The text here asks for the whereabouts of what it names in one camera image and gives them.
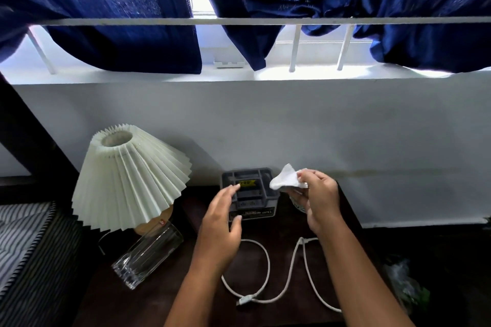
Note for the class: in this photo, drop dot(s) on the person's left hand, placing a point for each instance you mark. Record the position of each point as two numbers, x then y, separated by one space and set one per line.
215 238

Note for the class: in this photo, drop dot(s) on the person's right hand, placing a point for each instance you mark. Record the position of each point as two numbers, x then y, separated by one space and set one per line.
322 204

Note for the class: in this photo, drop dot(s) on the white tissue stack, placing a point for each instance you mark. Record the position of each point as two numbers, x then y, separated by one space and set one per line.
285 181

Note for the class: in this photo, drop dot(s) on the white grey tissue box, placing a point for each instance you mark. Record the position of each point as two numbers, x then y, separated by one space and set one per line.
253 192

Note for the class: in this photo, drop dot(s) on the clear drinking glass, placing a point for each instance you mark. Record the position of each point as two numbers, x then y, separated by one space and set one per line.
145 254

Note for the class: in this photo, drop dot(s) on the person's right forearm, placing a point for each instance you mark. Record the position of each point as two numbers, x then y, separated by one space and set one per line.
360 284

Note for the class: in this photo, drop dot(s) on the dark wooden bedside table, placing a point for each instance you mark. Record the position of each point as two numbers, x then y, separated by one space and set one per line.
276 261

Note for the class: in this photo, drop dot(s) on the black trash bin plastic liner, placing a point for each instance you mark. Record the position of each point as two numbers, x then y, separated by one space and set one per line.
402 284

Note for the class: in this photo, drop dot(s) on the clear glass coaster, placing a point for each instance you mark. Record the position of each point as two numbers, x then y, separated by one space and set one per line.
299 206

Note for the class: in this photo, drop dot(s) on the cream pleated table lamp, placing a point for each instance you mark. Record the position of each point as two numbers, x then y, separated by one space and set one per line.
126 177

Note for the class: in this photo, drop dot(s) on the small white window fitting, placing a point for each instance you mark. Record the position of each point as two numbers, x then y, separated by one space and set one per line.
229 64

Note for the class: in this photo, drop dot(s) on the striped mattress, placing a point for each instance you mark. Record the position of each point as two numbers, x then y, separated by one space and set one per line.
30 261

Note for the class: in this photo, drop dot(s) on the narrow dark blue curtain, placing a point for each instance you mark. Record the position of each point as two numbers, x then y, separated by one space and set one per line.
115 12

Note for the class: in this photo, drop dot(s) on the dark wooden bed frame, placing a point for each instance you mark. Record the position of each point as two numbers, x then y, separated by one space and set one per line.
30 139

